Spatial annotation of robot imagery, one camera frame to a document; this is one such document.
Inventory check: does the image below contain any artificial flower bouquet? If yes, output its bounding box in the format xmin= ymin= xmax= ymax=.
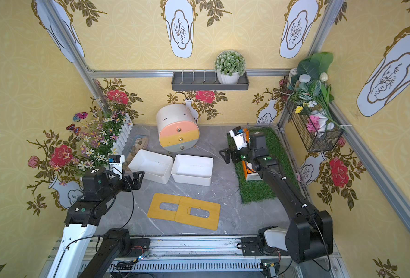
xmin=288 ymin=52 xmax=346 ymax=136

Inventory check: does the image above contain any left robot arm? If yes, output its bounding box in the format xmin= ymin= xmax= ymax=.
xmin=47 ymin=167 xmax=145 ymax=278

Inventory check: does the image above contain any white fence flower planter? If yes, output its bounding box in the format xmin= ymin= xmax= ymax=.
xmin=66 ymin=106 xmax=133 ymax=174

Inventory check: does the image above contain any orange tissue pack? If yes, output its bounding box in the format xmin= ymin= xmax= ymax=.
xmin=242 ymin=161 xmax=262 ymax=181

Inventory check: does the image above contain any black wire wall basket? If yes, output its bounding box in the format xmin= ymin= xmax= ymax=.
xmin=281 ymin=76 xmax=344 ymax=152

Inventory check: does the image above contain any green artificial grass mat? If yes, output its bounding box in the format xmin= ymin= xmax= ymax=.
xmin=234 ymin=126 xmax=300 ymax=204

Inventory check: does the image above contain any round pastel drawer cabinet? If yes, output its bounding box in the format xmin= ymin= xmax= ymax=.
xmin=156 ymin=104 xmax=200 ymax=152

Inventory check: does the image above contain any grey wall shelf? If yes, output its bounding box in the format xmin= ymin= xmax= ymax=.
xmin=171 ymin=71 xmax=250 ymax=91

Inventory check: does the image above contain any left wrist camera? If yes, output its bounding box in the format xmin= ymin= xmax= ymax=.
xmin=108 ymin=154 xmax=125 ymax=179

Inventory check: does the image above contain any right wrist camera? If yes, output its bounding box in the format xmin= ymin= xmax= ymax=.
xmin=229 ymin=127 xmax=249 ymax=151

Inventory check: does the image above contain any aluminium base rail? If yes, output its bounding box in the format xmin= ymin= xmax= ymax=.
xmin=107 ymin=235 xmax=349 ymax=278

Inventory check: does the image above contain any wooden slotted lid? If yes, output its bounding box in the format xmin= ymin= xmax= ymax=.
xmin=174 ymin=197 xmax=221 ymax=231
xmin=147 ymin=193 xmax=182 ymax=222

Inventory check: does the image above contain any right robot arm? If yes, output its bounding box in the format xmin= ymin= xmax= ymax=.
xmin=219 ymin=127 xmax=333 ymax=263

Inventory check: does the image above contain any potted green succulent plant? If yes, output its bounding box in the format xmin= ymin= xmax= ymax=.
xmin=215 ymin=50 xmax=245 ymax=84

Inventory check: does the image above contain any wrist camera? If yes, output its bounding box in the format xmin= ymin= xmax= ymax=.
xmin=229 ymin=127 xmax=249 ymax=151
xmin=108 ymin=154 xmax=125 ymax=179

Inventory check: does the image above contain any wooden tray with stones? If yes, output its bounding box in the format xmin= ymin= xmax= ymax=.
xmin=125 ymin=135 xmax=149 ymax=167

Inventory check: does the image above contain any white plastic box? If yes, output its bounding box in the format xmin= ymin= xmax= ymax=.
xmin=171 ymin=154 xmax=214 ymax=186
xmin=128 ymin=149 xmax=174 ymax=184

